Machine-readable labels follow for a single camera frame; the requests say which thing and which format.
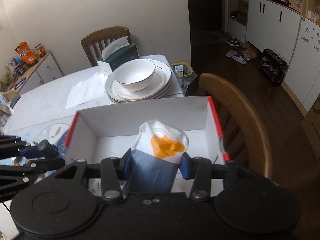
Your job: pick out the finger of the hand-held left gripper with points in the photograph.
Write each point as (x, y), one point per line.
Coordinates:
(47, 165)
(27, 152)

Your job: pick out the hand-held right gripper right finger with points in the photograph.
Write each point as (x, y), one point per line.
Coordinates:
(185, 167)

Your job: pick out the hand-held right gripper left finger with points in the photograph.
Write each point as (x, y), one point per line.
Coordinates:
(127, 165)

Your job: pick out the red cardboard box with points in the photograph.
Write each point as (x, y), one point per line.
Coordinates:
(150, 115)

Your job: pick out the marble desktop with blue pattern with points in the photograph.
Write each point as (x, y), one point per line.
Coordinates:
(45, 100)

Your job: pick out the beige wooden holder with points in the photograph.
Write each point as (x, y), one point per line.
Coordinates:
(10, 96)

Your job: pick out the dark blue round coaster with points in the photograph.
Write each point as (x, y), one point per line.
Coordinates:
(20, 83)

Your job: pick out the wooden chair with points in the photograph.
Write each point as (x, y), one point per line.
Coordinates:
(105, 35)
(240, 110)

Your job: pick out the white paper napkin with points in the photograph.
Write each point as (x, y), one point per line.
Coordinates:
(85, 90)

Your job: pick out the white side cabinet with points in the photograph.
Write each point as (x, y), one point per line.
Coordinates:
(47, 70)

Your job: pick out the white bowl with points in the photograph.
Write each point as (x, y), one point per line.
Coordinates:
(135, 76)

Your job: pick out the yellow trash bin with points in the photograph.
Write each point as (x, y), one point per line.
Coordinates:
(185, 76)

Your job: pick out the orange snack bag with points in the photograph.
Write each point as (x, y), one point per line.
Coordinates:
(26, 53)

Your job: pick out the red lid jar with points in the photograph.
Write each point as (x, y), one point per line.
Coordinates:
(40, 51)

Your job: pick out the green tissue box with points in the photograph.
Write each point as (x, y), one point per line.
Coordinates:
(125, 55)

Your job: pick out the purple slipper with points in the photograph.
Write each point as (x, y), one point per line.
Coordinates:
(231, 53)
(239, 60)

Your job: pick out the pink slippers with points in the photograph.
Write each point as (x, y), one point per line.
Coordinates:
(250, 54)

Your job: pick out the brown cardboard carton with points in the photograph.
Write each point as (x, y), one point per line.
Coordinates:
(312, 132)

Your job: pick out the black shoe rack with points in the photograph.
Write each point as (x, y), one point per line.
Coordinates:
(272, 67)

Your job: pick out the dark sneakers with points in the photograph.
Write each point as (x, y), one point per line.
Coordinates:
(233, 41)

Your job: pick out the dark entrance door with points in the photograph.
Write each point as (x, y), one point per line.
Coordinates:
(203, 10)

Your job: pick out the white cabinet with stickers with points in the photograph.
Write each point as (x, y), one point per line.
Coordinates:
(305, 62)

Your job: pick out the white lower cabinet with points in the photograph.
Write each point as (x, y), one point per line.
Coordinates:
(272, 25)

